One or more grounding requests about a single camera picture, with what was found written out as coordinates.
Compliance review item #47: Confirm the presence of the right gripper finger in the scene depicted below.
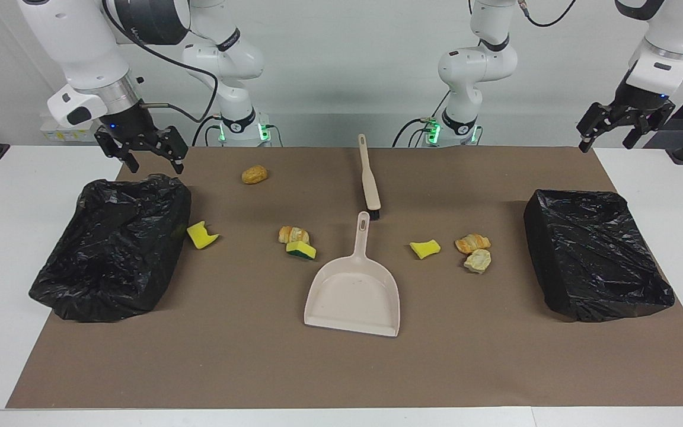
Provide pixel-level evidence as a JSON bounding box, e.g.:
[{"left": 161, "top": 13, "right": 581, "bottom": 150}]
[
  {"left": 94, "top": 126, "right": 141, "bottom": 174},
  {"left": 153, "top": 125, "right": 190, "bottom": 176}
]

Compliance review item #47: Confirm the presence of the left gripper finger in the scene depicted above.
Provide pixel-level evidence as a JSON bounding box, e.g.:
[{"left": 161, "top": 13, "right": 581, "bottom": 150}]
[
  {"left": 621, "top": 101, "right": 676, "bottom": 150},
  {"left": 576, "top": 102, "right": 615, "bottom": 154}
]

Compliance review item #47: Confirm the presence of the notched yellow sponge piece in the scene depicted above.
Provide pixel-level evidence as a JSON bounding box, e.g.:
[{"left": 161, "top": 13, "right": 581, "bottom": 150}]
[{"left": 186, "top": 221, "right": 220, "bottom": 250}]

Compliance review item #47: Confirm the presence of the golden croissant toy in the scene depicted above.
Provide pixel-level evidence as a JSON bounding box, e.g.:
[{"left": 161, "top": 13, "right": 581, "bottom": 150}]
[
  {"left": 278, "top": 225, "right": 310, "bottom": 244},
  {"left": 455, "top": 234, "right": 491, "bottom": 254}
]

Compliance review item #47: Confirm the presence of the yellow sponge with green backing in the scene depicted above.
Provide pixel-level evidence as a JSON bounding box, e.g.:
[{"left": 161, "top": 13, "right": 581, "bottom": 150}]
[{"left": 286, "top": 241, "right": 317, "bottom": 260}]

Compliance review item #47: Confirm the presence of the pale flaky pastry piece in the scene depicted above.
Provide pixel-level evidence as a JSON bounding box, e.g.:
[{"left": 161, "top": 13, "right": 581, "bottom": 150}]
[{"left": 464, "top": 249, "right": 492, "bottom": 274}]

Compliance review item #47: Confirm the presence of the beige hand brush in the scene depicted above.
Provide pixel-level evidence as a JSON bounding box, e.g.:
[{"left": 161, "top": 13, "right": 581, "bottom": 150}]
[{"left": 358, "top": 134, "right": 382, "bottom": 221}]

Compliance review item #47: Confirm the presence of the beige plastic dustpan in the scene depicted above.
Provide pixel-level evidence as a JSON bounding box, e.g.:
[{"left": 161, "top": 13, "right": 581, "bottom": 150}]
[{"left": 304, "top": 211, "right": 401, "bottom": 337}]

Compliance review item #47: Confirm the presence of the crumpled black bag bin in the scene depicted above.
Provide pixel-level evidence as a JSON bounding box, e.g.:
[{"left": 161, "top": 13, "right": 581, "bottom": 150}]
[{"left": 28, "top": 173, "right": 192, "bottom": 323}]

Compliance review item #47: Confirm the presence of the boxy black bag bin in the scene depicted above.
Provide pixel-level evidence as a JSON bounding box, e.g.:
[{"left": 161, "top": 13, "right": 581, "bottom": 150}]
[{"left": 524, "top": 189, "right": 675, "bottom": 323}]

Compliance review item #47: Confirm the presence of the brown table mat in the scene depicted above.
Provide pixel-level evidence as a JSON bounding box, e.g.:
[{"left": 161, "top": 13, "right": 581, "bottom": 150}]
[{"left": 7, "top": 146, "right": 683, "bottom": 409}]

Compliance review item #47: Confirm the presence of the black base cable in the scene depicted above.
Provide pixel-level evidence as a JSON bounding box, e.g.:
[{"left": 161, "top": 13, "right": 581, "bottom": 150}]
[
  {"left": 392, "top": 117, "right": 434, "bottom": 147},
  {"left": 192, "top": 114, "right": 224, "bottom": 147}
]

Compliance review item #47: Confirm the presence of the white wall box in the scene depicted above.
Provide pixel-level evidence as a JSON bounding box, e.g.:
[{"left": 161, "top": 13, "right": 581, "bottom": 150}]
[{"left": 41, "top": 120, "right": 103, "bottom": 143}]

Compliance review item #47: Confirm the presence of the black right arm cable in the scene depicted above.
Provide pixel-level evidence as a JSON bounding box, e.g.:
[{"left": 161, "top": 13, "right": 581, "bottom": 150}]
[{"left": 103, "top": 0, "right": 219, "bottom": 125}]

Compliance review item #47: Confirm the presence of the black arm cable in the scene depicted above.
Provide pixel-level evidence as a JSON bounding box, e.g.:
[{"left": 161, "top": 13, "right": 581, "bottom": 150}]
[
  {"left": 103, "top": 0, "right": 219, "bottom": 125},
  {"left": 518, "top": 0, "right": 683, "bottom": 77}
]

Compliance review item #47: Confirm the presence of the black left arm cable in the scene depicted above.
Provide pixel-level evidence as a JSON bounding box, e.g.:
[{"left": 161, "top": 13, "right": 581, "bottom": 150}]
[{"left": 518, "top": 0, "right": 683, "bottom": 77}]

